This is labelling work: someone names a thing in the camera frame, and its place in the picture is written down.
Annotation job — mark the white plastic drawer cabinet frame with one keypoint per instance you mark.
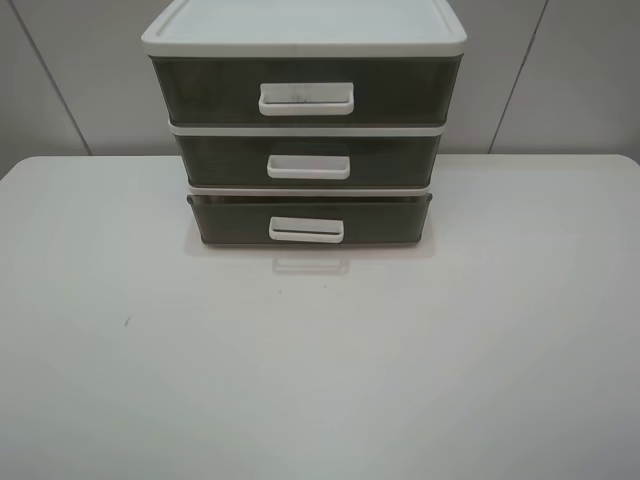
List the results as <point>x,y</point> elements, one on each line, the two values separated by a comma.
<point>306,29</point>

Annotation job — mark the dark translucent drawer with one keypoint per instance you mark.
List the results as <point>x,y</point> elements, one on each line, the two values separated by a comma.
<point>388,92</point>
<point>247,162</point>
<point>236,220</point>

